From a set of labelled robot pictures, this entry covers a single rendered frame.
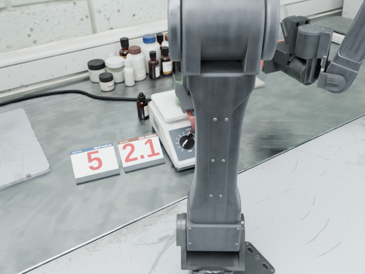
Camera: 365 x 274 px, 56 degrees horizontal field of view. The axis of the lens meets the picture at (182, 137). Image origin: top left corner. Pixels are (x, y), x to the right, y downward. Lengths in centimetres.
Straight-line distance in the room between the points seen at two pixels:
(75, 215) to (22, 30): 63
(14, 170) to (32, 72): 41
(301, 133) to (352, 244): 32
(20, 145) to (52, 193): 19
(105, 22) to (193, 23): 91
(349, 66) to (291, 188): 28
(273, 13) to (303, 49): 51
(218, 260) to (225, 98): 24
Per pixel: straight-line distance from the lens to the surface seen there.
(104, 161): 75
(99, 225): 65
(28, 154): 84
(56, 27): 115
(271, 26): 30
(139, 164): 74
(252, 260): 58
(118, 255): 60
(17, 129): 94
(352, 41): 79
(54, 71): 114
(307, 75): 83
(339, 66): 80
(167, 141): 73
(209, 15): 29
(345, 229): 67
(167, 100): 79
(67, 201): 70
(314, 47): 80
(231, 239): 44
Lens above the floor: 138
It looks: 36 degrees down
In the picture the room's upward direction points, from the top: 1 degrees counter-clockwise
